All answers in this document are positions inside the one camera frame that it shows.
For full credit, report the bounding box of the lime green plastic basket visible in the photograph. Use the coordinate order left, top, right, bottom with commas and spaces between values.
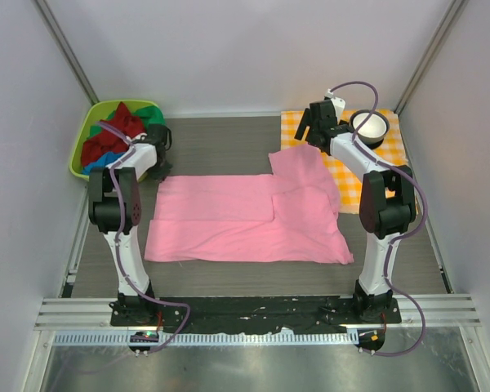
69, 100, 158, 180

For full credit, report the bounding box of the orange checkered cloth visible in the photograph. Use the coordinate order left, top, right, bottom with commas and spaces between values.
281, 109, 408, 214

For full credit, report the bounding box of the pink t shirt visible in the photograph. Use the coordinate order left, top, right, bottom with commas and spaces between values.
145, 145, 354, 265

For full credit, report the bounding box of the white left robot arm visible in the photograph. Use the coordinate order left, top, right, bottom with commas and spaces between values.
88, 121, 172, 326

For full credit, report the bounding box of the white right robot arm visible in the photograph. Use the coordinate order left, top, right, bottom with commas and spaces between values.
295, 98, 417, 323

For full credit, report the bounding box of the green t shirt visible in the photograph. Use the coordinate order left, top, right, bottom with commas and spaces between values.
88, 105, 166, 139

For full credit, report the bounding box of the white bowl with dark rim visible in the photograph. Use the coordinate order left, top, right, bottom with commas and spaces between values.
349, 109, 390, 149

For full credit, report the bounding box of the blue t shirt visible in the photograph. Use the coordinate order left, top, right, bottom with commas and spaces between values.
82, 151, 123, 176

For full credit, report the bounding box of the dark red t shirt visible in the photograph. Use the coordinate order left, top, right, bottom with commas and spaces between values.
80, 101, 148, 168

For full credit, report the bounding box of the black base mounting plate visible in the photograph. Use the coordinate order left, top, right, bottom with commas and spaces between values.
109, 296, 402, 335

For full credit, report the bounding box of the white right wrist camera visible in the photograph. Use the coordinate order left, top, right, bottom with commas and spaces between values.
324, 89, 346, 121

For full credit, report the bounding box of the white slotted cable duct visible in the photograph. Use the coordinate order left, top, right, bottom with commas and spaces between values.
53, 329, 359, 347

